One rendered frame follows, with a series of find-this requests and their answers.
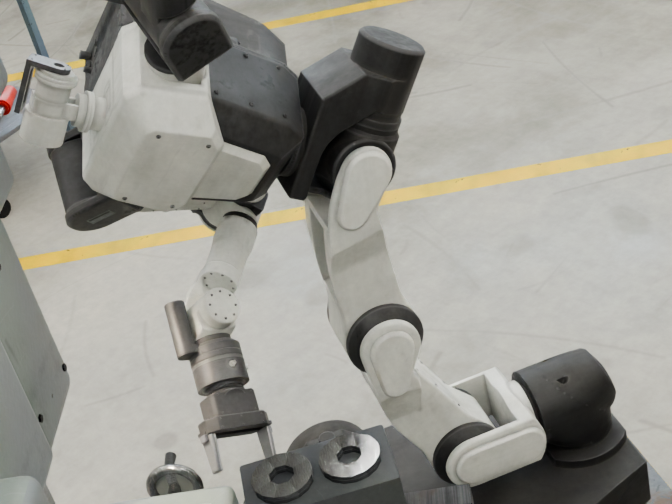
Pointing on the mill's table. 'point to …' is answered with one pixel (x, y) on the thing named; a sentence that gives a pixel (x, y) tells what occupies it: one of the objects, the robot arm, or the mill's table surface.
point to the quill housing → (30, 342)
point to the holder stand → (328, 473)
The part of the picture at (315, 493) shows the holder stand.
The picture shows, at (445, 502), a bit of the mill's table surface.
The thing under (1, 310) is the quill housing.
